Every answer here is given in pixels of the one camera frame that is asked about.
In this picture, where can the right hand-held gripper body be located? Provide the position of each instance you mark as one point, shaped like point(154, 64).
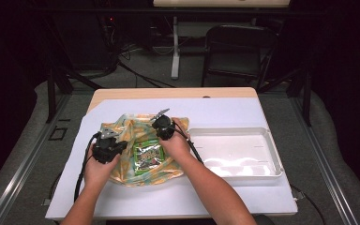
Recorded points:
point(164, 128)

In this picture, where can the person's right hand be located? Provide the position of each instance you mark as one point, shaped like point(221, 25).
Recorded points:
point(176, 145)

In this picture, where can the person's left hand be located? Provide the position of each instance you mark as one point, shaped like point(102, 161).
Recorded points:
point(98, 173)

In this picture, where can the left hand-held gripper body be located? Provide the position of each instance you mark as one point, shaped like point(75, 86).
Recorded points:
point(104, 150)

